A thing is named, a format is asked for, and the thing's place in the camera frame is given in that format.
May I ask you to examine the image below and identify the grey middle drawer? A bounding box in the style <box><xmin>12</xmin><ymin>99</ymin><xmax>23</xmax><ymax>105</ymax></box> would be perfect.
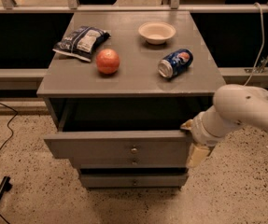
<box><xmin>71</xmin><ymin>158</ymin><xmax>186</xmax><ymax>169</ymax></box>

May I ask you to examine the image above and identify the grey top drawer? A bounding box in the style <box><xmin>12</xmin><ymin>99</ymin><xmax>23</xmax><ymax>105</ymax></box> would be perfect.
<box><xmin>44</xmin><ymin>131</ymin><xmax>191</xmax><ymax>164</ymax></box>

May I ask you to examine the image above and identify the grey drawer cabinet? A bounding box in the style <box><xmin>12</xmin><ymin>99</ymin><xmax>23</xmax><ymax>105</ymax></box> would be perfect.
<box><xmin>37</xmin><ymin>11</ymin><xmax>225</xmax><ymax>176</ymax></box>

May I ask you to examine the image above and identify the blue white chip bag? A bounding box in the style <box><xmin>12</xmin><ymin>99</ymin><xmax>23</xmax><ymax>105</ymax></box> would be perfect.
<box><xmin>52</xmin><ymin>26</ymin><xmax>110</xmax><ymax>63</ymax></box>

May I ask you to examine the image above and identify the white paper bowl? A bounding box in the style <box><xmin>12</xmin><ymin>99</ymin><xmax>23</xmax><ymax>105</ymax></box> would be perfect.
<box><xmin>138</xmin><ymin>21</ymin><xmax>176</xmax><ymax>45</ymax></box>

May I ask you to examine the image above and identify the black floor cable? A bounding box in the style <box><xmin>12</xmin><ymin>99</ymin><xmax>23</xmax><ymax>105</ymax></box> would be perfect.
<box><xmin>0</xmin><ymin>87</ymin><xmax>19</xmax><ymax>159</ymax></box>

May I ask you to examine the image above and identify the grey bottom drawer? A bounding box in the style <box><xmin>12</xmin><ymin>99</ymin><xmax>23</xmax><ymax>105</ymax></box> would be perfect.
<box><xmin>79</xmin><ymin>174</ymin><xmax>188</xmax><ymax>189</ymax></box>

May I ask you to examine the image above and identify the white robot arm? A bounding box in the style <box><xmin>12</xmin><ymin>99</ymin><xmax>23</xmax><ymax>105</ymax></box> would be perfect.
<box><xmin>180</xmin><ymin>84</ymin><xmax>268</xmax><ymax>168</ymax></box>

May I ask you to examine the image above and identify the grey drawer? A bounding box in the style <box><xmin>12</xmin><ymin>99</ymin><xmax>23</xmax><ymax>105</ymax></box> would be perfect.
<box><xmin>79</xmin><ymin>174</ymin><xmax>188</xmax><ymax>189</ymax></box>
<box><xmin>71</xmin><ymin>158</ymin><xmax>186</xmax><ymax>169</ymax></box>
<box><xmin>44</xmin><ymin>131</ymin><xmax>191</xmax><ymax>164</ymax></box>

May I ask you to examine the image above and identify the blue pepsi can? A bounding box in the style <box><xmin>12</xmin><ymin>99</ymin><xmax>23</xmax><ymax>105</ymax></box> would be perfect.
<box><xmin>158</xmin><ymin>49</ymin><xmax>193</xmax><ymax>78</ymax></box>

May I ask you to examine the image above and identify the white hanging cable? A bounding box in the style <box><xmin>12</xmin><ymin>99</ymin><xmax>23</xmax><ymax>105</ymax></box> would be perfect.
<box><xmin>243</xmin><ymin>2</ymin><xmax>266</xmax><ymax>87</ymax></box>

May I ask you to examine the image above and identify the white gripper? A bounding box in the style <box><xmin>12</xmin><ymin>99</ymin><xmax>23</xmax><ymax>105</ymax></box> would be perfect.
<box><xmin>180</xmin><ymin>105</ymin><xmax>241</xmax><ymax>168</ymax></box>

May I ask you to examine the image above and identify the orange round fruit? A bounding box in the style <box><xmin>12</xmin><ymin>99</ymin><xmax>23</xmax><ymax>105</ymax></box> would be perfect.
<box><xmin>96</xmin><ymin>49</ymin><xmax>120</xmax><ymax>75</ymax></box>

